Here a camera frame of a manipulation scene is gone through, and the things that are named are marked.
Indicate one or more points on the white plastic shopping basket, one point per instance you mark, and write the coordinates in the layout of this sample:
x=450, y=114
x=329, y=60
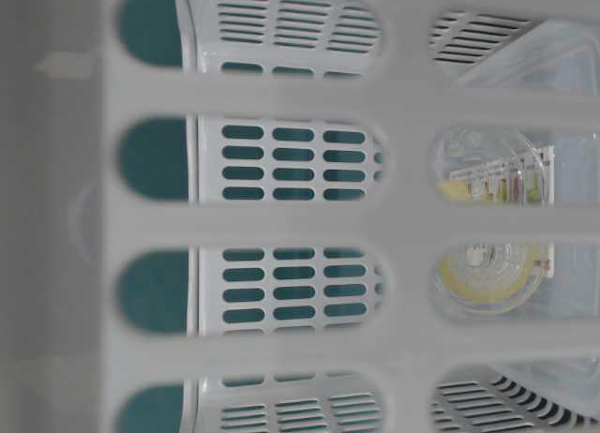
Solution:
x=69, y=224

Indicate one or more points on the clear plastic container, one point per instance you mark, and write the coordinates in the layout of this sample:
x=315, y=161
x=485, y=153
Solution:
x=560, y=56

